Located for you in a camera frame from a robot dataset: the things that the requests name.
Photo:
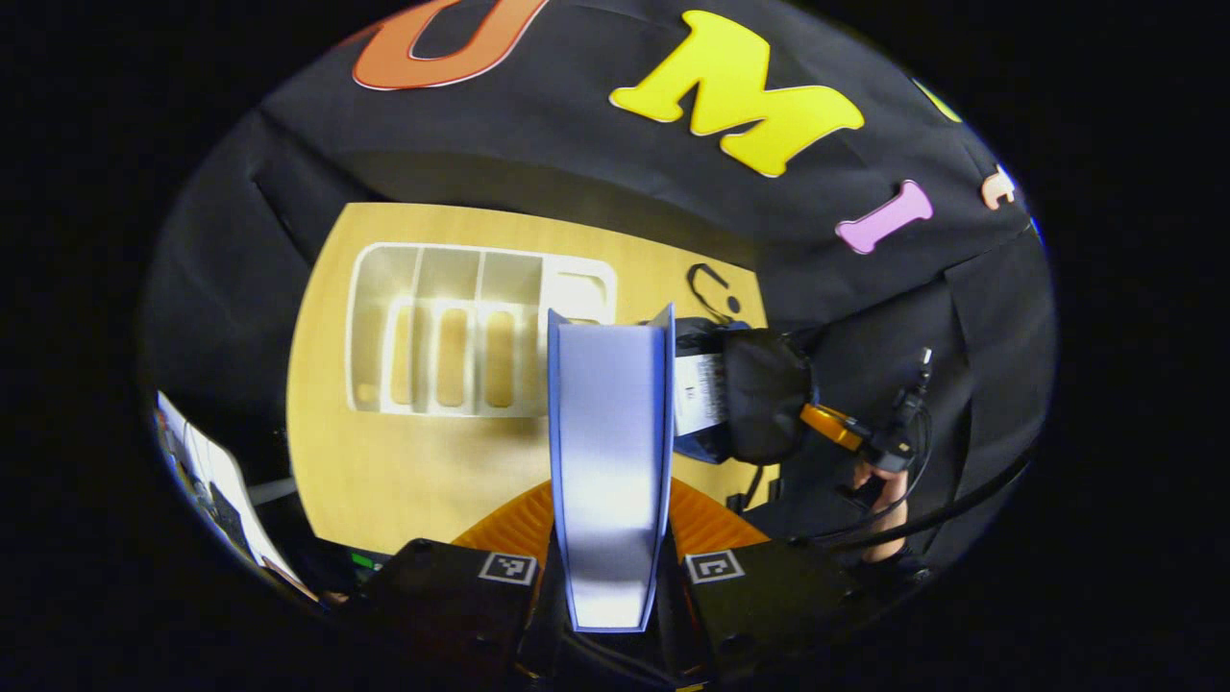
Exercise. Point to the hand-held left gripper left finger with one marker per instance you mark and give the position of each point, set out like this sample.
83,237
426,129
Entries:
452,596

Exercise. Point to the white printed label tag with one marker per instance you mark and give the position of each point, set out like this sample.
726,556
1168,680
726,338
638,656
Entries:
700,394

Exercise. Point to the blue schoolbag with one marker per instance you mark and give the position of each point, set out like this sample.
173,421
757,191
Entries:
759,394

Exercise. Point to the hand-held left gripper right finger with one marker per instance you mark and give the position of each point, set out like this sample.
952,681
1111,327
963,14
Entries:
769,596

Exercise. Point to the white bookshelf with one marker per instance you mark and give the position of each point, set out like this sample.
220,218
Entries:
380,327

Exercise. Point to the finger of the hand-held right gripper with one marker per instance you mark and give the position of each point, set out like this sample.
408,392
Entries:
831,426

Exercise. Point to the colourful printed papers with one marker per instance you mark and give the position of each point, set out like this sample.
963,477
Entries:
216,471

